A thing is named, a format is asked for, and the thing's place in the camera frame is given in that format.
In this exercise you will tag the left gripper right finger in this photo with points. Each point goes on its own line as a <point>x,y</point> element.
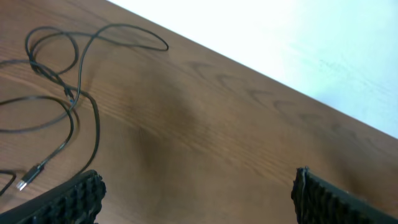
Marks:
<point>319,202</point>

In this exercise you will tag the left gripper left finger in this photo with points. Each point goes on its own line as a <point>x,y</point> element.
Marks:
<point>75,201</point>

